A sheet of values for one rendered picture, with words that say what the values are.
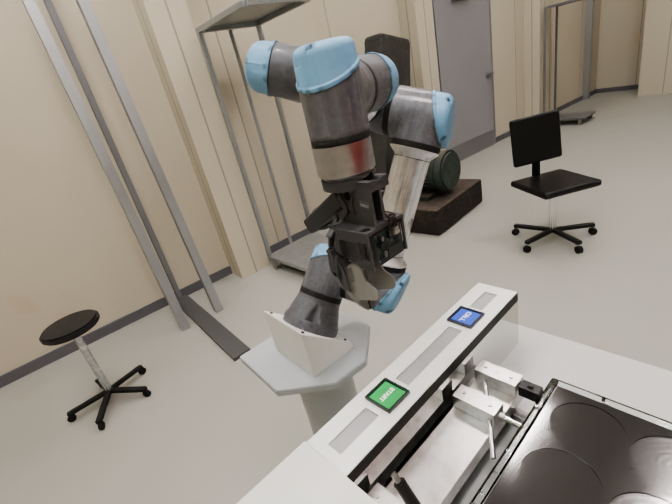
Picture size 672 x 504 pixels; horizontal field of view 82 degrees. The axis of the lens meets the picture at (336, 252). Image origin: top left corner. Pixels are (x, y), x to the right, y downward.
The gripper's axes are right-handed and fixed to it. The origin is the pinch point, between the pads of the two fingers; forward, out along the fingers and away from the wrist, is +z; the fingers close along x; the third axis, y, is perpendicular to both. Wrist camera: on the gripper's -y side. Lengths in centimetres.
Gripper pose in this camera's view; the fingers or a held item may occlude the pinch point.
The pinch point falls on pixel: (364, 300)
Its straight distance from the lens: 59.9
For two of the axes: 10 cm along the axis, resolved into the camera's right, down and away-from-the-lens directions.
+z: 2.1, 8.9, 4.1
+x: 7.1, -4.2, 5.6
